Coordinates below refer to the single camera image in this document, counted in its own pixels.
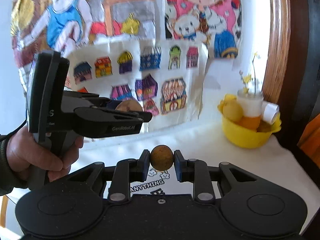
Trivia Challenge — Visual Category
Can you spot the round tan walnut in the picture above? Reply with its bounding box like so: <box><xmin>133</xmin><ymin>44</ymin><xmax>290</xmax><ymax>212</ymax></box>
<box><xmin>116</xmin><ymin>99</ymin><xmax>143</xmax><ymax>112</ymax></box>

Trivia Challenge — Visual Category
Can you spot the small brown longan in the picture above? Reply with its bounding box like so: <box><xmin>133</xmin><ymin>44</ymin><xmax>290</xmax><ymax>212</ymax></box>
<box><xmin>150</xmin><ymin>145</ymin><xmax>174</xmax><ymax>171</ymax></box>

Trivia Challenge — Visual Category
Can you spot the person's left hand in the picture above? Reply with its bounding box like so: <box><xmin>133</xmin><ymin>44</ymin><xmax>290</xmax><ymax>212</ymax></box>
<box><xmin>6</xmin><ymin>127</ymin><xmax>84</xmax><ymax>181</ymax></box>

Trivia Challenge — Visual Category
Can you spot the colourful houses drawing paper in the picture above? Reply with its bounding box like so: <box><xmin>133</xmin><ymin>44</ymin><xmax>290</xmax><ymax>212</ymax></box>
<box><xmin>67</xmin><ymin>40</ymin><xmax>208</xmax><ymax>132</ymax></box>

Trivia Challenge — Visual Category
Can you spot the yellow plastic bowl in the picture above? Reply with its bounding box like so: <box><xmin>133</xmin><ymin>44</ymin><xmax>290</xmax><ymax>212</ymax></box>
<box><xmin>217</xmin><ymin>94</ymin><xmax>281</xmax><ymax>149</ymax></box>

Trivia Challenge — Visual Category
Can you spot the yellow lemon in bowl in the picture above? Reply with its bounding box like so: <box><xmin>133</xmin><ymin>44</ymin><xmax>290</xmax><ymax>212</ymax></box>
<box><xmin>222</xmin><ymin>100</ymin><xmax>244</xmax><ymax>122</ymax></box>

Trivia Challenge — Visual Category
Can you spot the white printed table cloth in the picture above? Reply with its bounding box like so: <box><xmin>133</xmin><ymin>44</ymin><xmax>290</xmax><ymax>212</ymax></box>
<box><xmin>71</xmin><ymin>122</ymin><xmax>319</xmax><ymax>229</ymax></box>

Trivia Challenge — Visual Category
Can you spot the white jar with flowers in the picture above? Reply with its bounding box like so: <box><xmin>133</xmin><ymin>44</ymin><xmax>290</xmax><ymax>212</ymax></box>
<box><xmin>236</xmin><ymin>53</ymin><xmax>264</xmax><ymax>118</ymax></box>

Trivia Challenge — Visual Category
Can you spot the rolled white paper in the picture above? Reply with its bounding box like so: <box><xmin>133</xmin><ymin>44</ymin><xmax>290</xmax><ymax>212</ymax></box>
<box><xmin>261</xmin><ymin>101</ymin><xmax>279</xmax><ymax>125</ymax></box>

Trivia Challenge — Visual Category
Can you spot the boy with fan drawing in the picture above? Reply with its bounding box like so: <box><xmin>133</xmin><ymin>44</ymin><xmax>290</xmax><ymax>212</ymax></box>
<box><xmin>10</xmin><ymin>0</ymin><xmax>162</xmax><ymax>68</ymax></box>

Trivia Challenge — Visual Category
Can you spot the girl with bear drawing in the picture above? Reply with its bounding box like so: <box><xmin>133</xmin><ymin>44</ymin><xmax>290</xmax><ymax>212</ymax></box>
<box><xmin>164</xmin><ymin>0</ymin><xmax>242</xmax><ymax>59</ymax></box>

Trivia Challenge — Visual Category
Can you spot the wooden frame edge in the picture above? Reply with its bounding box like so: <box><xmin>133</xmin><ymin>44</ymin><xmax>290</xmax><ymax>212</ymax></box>
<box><xmin>263</xmin><ymin>0</ymin><xmax>291</xmax><ymax>103</ymax></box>

